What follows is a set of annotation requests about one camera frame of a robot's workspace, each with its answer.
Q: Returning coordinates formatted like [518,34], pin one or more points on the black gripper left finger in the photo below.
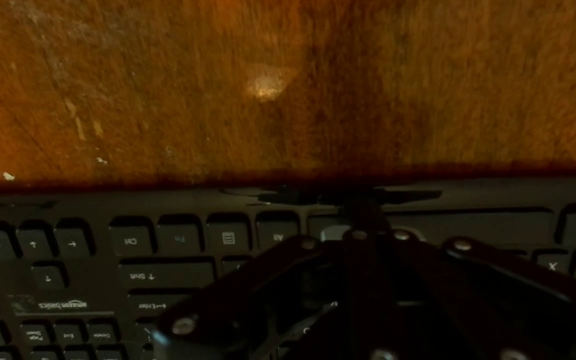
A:
[268,286]

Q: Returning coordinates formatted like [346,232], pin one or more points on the black computer keyboard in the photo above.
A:
[169,272]

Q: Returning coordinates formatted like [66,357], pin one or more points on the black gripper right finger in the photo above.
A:
[474,293]

